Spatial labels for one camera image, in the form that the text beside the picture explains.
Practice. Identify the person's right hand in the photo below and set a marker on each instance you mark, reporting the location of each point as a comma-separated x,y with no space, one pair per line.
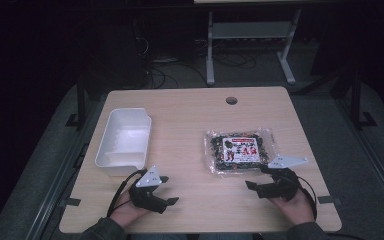
293,210

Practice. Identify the person's left hand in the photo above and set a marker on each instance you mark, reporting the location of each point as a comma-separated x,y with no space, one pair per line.
126,211

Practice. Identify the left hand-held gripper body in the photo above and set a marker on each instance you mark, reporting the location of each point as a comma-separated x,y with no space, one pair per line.
148,180

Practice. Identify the white metal table frame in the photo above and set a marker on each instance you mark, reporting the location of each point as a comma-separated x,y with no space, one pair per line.
251,30

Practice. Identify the white plastic container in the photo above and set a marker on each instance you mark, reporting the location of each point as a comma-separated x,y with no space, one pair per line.
124,141

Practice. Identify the clear packet of dark snacks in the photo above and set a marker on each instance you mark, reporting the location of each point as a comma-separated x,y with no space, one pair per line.
240,151

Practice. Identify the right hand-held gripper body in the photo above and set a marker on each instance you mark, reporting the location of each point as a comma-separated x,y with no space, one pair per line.
281,181

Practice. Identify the grey tape tab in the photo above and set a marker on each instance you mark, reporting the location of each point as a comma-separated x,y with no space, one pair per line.
328,200
70,202

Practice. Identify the black metal stand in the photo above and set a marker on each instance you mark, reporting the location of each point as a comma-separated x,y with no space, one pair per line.
356,100
81,103

